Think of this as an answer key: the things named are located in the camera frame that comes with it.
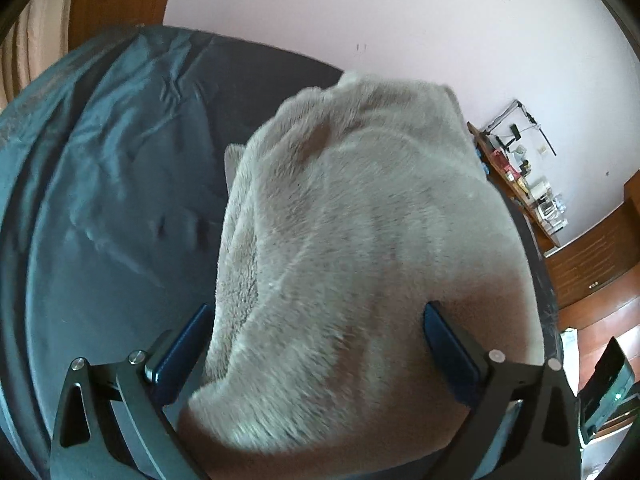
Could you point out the grey-brown fleece garment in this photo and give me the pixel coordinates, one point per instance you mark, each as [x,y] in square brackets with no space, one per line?
[350,210]

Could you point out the dark blue bed cover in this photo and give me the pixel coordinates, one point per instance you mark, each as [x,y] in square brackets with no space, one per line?
[113,195]

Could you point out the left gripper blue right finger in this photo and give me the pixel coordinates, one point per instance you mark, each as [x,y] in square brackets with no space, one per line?
[522,421]

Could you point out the beige curtain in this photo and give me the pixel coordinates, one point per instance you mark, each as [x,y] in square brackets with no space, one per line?
[37,40]

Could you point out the brown wooden wardrobe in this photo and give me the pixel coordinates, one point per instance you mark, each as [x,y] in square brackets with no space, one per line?
[596,278]

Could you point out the wooden desk with clutter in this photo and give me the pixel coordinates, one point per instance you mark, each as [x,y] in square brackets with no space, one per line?
[546,241]

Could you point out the black desk lamp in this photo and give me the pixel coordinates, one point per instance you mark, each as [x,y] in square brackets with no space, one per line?
[514,132]

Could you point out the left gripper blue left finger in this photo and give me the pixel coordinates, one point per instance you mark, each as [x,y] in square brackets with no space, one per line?
[97,402]

